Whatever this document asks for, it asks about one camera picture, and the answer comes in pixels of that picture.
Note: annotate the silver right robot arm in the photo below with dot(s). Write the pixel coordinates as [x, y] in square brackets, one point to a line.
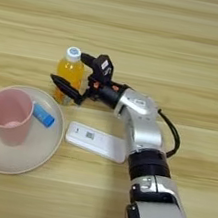
[147, 155]

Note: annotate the beige round plate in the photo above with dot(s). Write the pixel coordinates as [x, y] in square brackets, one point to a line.
[14, 160]

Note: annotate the blue glue stick tube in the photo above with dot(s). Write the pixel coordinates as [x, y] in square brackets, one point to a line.
[43, 116]

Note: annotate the orange juice bottle white cap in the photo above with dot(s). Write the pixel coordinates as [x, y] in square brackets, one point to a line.
[70, 73]

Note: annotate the white rectangular device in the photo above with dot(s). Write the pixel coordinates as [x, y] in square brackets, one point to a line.
[98, 143]

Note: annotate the small black box white label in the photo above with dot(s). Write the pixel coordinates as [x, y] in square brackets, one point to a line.
[103, 66]

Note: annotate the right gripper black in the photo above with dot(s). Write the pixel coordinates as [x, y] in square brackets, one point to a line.
[107, 93]

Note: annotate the pink plastic cup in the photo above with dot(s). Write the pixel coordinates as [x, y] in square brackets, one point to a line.
[7, 130]

